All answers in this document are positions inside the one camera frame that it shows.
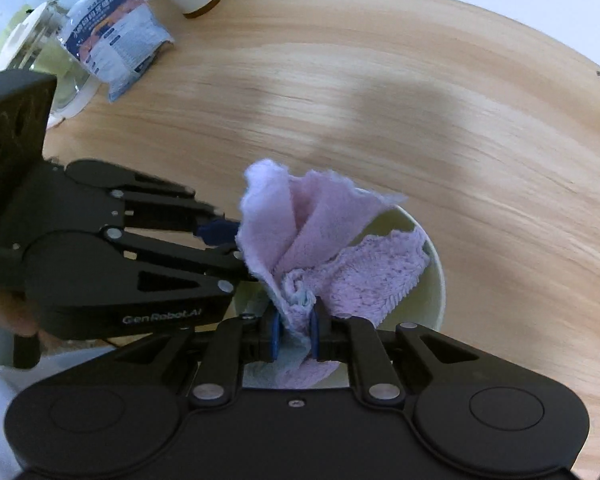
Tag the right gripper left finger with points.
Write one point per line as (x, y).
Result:
(223, 353)

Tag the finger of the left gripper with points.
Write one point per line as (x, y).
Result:
(153, 204)
(218, 262)

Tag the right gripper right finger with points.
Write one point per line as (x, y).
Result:
(355, 342)

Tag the pink grey cleaning cloth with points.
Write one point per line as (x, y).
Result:
(304, 239)

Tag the pale yellow bowl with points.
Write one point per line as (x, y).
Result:
(420, 289)

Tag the person left hand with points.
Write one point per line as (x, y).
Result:
(16, 316)

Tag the blue white snack packet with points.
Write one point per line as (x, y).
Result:
(114, 40)

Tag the green glass pitcher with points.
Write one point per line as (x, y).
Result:
(30, 42)

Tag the black camera box left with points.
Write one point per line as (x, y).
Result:
(26, 98)

